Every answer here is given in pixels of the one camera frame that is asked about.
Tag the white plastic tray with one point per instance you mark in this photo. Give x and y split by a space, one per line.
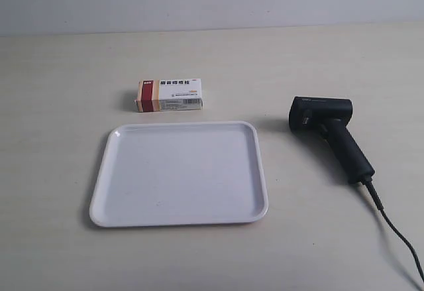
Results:
170 174

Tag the black barcode scanner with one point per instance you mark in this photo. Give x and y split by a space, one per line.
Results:
329 117

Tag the white red medicine box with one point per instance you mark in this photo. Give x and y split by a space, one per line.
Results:
169 95

